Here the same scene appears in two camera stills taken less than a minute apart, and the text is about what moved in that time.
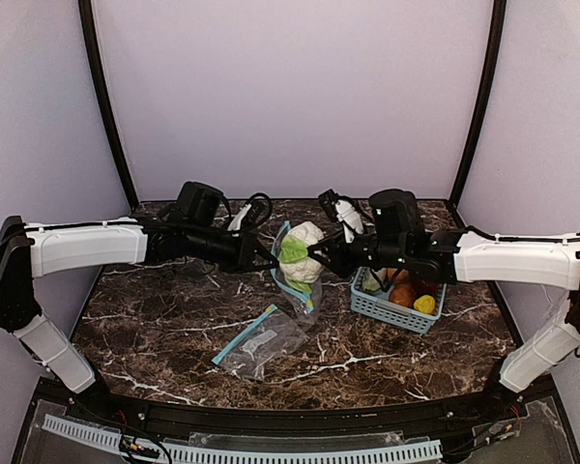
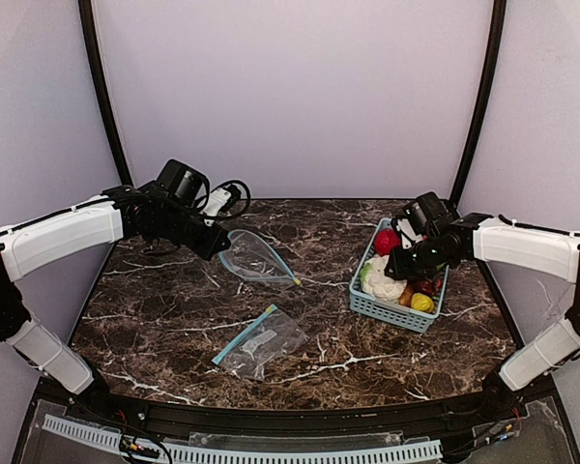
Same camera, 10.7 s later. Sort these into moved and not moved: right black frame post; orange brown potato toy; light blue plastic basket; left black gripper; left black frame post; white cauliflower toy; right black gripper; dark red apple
Moved: white cauliflower toy; left black gripper; right black gripper
Not moved: dark red apple; light blue plastic basket; left black frame post; orange brown potato toy; right black frame post
